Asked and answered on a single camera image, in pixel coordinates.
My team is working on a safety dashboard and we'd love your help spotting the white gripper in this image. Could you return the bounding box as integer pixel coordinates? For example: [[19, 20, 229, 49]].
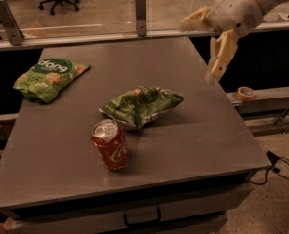
[[179, 0, 263, 85]]

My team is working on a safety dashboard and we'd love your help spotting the green jalapeno chip bag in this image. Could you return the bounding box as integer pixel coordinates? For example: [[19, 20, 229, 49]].
[[100, 86, 184, 131]]

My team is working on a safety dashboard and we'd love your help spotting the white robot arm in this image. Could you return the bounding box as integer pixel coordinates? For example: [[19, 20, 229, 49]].
[[179, 0, 289, 84]]

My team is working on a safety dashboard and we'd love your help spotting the dented red coke can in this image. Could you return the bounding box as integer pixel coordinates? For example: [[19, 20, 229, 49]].
[[91, 119, 129, 171]]

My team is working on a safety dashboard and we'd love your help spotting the light green Dang snack bag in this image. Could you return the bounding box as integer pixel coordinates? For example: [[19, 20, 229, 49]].
[[13, 58, 90, 103]]

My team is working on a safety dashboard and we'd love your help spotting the orange tape roll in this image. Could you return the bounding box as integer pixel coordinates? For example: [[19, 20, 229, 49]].
[[236, 86, 256, 101]]

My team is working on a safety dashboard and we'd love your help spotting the grey drawer front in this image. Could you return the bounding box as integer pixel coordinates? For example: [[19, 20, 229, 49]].
[[4, 183, 253, 234]]

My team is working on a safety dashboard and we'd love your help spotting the middle metal glass bracket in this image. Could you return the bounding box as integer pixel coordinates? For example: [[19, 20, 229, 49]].
[[135, 0, 147, 37]]

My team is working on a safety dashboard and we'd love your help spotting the metal glass bracket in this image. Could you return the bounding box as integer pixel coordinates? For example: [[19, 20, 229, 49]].
[[0, 0, 23, 46], [135, 0, 147, 37]]

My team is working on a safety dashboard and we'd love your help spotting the black floor cable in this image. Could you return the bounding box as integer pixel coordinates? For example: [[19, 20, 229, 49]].
[[249, 150, 289, 186]]

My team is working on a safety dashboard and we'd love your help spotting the black drawer handle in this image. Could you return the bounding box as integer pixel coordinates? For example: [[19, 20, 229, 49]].
[[123, 207, 162, 228]]

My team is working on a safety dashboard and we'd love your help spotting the left metal glass bracket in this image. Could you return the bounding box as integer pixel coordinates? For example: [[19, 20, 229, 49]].
[[0, 0, 23, 46]]

